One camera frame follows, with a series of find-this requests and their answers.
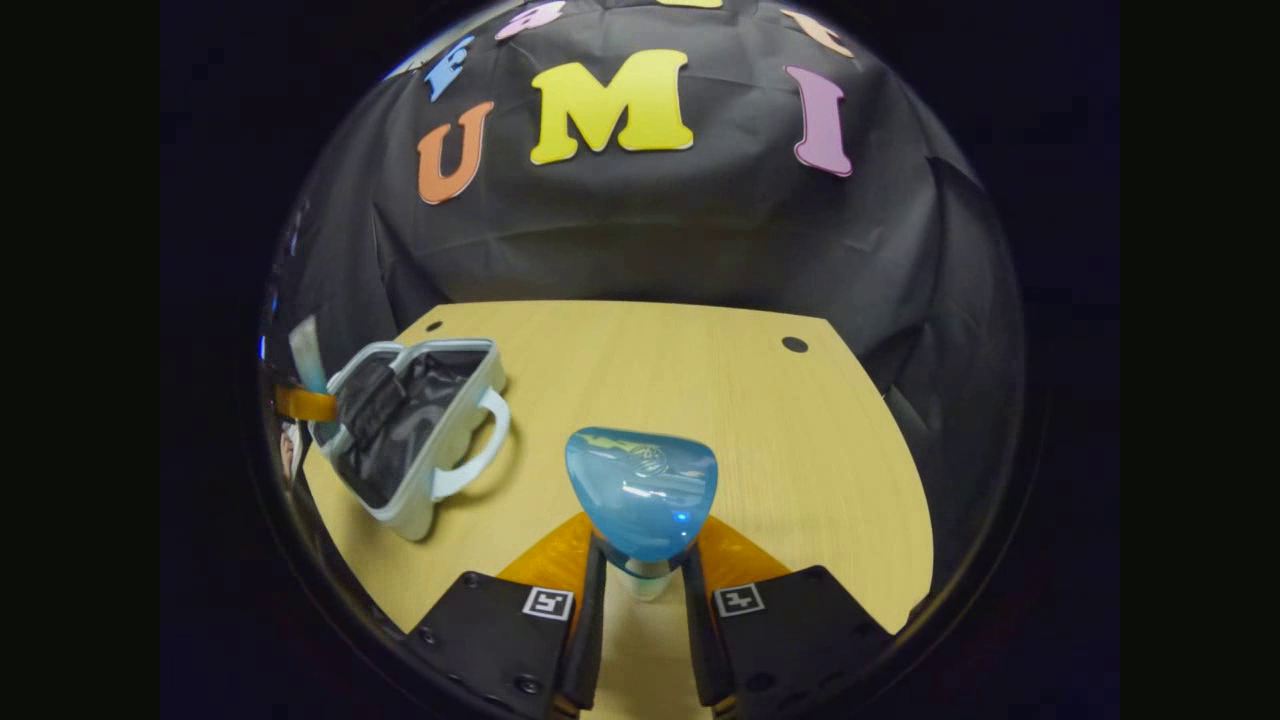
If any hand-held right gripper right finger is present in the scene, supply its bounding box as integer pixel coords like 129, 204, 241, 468
680, 513, 896, 720

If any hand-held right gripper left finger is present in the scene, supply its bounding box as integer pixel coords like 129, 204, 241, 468
403, 510, 609, 720

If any light blue suitcase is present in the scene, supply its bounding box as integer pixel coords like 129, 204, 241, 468
288, 316, 513, 543

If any blue capped skincare bottle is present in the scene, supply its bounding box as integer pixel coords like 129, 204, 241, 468
564, 426, 720, 603

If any black backdrop cloth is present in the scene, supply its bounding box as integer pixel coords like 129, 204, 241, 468
265, 0, 1026, 591

